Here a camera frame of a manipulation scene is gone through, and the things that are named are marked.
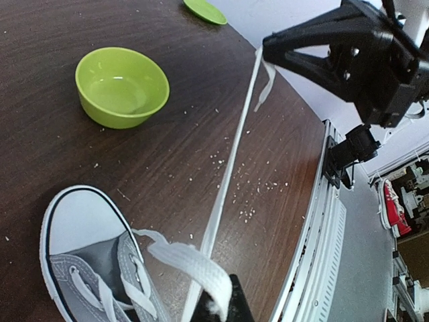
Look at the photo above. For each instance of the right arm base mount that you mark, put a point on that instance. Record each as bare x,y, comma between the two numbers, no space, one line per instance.
339,159

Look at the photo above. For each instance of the white shoelace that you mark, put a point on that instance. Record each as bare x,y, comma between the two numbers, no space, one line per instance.
211,290

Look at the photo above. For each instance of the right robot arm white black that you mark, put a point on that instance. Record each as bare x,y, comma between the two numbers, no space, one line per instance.
409,16

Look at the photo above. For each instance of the front aluminium rail base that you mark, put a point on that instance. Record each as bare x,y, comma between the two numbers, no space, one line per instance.
309,286

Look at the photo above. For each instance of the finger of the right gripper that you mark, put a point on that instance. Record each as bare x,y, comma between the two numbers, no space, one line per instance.
338,72
343,25

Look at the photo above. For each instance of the green plastic plate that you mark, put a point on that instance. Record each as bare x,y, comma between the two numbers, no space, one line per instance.
206,11

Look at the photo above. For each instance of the red sneaker in background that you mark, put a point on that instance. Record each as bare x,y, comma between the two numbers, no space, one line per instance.
392,214

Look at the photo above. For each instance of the green plastic bowl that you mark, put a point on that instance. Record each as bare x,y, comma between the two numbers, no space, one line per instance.
120,88

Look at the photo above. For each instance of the grey canvas sneaker red sole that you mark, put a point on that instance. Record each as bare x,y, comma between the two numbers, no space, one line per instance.
91,262

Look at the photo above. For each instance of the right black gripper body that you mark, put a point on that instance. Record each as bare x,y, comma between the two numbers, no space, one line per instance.
378,68

